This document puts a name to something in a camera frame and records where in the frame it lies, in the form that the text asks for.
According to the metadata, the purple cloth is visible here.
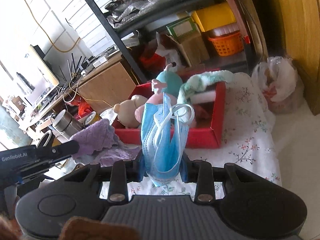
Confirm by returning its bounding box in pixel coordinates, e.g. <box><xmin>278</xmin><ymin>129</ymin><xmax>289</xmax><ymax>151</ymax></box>
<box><xmin>71</xmin><ymin>119</ymin><xmax>140</xmax><ymax>167</ymax></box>

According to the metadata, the blue surgical mask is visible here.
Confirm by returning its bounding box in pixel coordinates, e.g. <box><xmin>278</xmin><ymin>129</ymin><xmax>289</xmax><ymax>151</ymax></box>
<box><xmin>140</xmin><ymin>93</ymin><xmax>195</xmax><ymax>186</ymax></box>

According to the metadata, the cream teddy bear plush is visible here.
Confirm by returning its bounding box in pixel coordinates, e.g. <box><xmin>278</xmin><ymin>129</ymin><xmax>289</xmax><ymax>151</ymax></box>
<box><xmin>113</xmin><ymin>95</ymin><xmax>148</xmax><ymax>128</ymax></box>

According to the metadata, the mint fluffy cloth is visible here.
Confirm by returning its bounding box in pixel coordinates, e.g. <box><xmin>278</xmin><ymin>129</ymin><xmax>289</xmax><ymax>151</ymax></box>
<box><xmin>177</xmin><ymin>70</ymin><xmax>234</xmax><ymax>103</ymax></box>

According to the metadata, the pink pig plush teal dress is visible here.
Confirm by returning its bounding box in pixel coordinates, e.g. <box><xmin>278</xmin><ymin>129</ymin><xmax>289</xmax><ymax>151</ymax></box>
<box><xmin>131</xmin><ymin>63</ymin><xmax>183</xmax><ymax>128</ymax></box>

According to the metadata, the steel thermos flask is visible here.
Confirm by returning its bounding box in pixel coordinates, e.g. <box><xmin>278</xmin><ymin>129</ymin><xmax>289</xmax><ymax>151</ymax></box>
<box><xmin>52</xmin><ymin>109</ymin><xmax>84</xmax><ymax>140</ymax></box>

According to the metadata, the blue yellow can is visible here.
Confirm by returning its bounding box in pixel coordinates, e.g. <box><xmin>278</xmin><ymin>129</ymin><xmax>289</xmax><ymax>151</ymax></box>
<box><xmin>83</xmin><ymin>111</ymin><xmax>101</xmax><ymax>127</ymax></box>

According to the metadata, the floral white tablecloth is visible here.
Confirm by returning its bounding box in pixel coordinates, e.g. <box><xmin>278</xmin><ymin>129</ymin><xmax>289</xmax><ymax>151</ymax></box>
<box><xmin>60</xmin><ymin>71</ymin><xmax>283</xmax><ymax>201</ymax></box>

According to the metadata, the wooden side desk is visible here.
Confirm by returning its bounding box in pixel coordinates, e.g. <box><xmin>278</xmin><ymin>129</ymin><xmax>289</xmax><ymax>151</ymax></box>
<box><xmin>19</xmin><ymin>52</ymin><xmax>142</xmax><ymax>131</ymax></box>

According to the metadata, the television screen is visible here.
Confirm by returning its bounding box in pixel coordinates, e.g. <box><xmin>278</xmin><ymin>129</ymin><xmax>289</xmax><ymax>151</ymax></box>
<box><xmin>1</xmin><ymin>45</ymin><xmax>59</xmax><ymax>106</ymax></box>

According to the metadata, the red bag on shelf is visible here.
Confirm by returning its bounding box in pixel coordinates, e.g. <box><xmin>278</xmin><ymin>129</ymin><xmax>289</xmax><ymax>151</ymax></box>
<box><xmin>139</xmin><ymin>48</ymin><xmax>165</xmax><ymax>73</ymax></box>

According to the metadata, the brown cardboard box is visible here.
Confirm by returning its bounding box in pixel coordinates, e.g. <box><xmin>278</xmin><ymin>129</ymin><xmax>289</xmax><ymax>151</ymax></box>
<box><xmin>156</xmin><ymin>31</ymin><xmax>210</xmax><ymax>68</ymax></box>

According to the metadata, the white plastic bag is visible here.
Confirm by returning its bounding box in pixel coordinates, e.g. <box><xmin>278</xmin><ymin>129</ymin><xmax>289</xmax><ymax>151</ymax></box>
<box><xmin>252</xmin><ymin>56</ymin><xmax>304</xmax><ymax>114</ymax></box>

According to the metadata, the orange plastic basket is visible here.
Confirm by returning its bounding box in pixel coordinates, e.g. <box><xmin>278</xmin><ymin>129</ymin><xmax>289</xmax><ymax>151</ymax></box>
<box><xmin>208</xmin><ymin>31</ymin><xmax>244</xmax><ymax>57</ymax></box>

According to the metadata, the green white box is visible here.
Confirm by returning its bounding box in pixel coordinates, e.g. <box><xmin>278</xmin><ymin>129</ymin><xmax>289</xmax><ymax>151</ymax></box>
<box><xmin>166</xmin><ymin>17</ymin><xmax>197</xmax><ymax>39</ymax></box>

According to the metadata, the black metal shelf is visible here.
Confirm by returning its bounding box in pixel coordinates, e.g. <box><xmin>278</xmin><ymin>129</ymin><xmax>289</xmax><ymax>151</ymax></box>
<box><xmin>85</xmin><ymin>0</ymin><xmax>267</xmax><ymax>82</ymax></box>

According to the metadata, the yellow box on shelf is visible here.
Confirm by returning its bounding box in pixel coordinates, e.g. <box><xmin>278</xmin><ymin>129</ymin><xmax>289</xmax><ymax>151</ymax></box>
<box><xmin>191</xmin><ymin>2</ymin><xmax>236</xmax><ymax>33</ymax></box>

